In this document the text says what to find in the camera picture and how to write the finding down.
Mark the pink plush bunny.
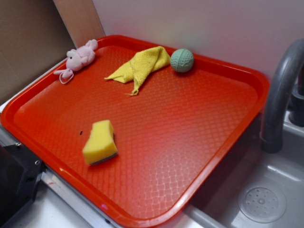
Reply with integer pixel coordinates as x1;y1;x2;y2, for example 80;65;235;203
53;39;98;84

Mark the red plastic tray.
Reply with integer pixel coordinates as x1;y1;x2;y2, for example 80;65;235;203
0;35;269;228

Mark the yellow cloth rag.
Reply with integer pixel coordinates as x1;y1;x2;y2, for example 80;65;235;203
104;46;171;96

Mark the yellow sponge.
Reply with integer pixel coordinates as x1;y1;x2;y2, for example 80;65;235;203
82;120;118;165

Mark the green textured ball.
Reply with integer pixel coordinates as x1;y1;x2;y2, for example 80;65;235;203
171;48;194;73

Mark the grey faucet spout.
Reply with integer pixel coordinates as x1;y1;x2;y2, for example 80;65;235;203
260;39;304;153

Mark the grey toy sink basin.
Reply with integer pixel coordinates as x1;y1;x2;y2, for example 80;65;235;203
185;104;304;228

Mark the sink drain strainer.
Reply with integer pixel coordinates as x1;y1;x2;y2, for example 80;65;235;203
237;181;287;224

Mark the black metal bracket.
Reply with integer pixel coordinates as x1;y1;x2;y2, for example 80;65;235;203
0;145;44;228

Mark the black faucet handle base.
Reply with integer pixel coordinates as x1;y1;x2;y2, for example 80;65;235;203
289;69;304;127

